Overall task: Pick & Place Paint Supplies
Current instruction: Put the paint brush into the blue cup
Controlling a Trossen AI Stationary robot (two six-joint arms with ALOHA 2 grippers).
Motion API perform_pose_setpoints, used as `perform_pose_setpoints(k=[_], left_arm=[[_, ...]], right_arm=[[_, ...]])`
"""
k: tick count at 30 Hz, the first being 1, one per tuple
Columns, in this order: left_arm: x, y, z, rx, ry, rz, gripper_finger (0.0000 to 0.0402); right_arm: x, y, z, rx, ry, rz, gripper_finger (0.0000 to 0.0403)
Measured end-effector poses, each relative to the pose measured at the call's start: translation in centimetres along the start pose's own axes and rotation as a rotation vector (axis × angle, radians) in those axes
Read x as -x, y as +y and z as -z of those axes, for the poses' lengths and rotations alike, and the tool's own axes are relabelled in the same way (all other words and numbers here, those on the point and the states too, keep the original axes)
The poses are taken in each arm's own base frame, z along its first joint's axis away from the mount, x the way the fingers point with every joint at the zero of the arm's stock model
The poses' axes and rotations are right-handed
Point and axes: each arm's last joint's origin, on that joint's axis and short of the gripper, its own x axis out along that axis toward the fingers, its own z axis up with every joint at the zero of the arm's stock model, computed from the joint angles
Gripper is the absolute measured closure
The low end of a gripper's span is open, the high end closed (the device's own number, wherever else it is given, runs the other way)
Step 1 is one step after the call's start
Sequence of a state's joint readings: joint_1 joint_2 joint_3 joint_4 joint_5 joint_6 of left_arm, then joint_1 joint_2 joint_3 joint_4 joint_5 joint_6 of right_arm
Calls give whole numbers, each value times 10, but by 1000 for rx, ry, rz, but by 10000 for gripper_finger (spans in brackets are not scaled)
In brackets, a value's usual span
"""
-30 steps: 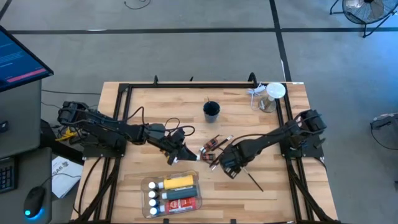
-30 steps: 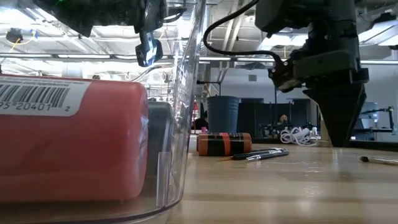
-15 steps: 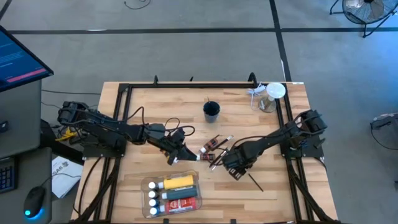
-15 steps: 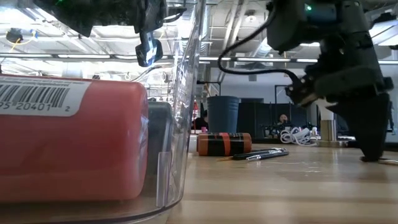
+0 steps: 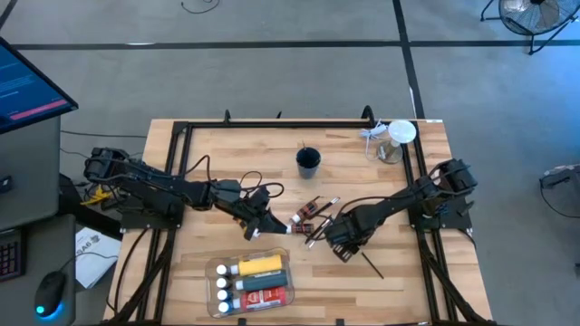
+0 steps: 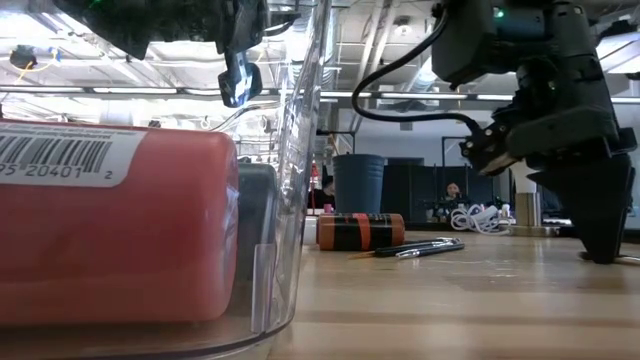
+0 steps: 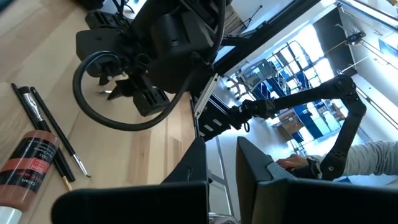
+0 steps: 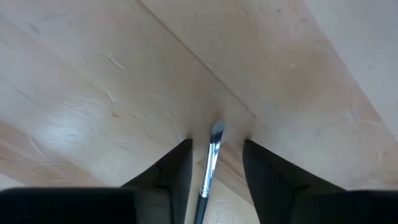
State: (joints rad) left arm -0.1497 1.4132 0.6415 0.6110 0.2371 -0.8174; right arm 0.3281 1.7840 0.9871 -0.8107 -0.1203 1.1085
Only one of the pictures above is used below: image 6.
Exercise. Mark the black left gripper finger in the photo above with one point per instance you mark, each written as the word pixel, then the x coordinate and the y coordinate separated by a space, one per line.
pixel 239 82

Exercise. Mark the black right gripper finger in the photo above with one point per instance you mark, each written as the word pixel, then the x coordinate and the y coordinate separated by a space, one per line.
pixel 600 210

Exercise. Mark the clear plastic bin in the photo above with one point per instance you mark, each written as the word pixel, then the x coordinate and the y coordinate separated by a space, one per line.
pixel 295 150

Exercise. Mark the large grey paint bottle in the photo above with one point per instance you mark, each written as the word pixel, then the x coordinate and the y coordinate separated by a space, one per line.
pixel 255 215

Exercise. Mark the dark blue cup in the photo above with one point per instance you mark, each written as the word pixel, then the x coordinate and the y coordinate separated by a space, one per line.
pixel 359 185

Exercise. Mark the black paintbrush silver ferrule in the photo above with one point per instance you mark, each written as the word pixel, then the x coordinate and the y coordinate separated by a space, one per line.
pixel 400 250
pixel 435 250

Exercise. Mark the small orange paint bottle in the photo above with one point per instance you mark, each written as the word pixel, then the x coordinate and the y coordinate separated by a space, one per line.
pixel 360 232

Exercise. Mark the large red paint bottle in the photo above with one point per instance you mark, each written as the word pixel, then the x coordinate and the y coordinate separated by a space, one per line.
pixel 125 240

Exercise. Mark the white pillar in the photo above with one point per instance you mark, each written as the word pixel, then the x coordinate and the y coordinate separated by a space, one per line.
pixel 116 117

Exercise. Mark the person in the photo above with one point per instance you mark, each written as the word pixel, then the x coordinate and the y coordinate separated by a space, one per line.
pixel 327 192
pixel 452 195

